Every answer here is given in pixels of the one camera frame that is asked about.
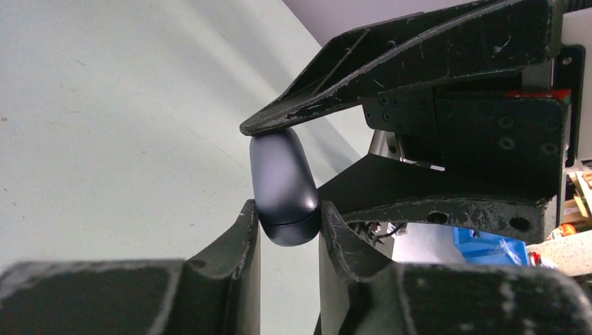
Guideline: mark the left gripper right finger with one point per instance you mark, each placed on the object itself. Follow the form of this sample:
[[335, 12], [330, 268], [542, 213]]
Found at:
[[364, 292]]

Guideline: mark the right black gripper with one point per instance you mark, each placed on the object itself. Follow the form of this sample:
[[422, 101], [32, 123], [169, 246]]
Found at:
[[488, 129]]

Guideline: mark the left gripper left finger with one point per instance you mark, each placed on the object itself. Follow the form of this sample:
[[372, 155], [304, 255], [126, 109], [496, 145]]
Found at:
[[217, 291]]

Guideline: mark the purple earbud charging case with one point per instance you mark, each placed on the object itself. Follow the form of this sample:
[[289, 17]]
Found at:
[[285, 192]]

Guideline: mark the blue storage bin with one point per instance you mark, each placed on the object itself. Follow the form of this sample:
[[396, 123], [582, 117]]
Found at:
[[490, 249]]

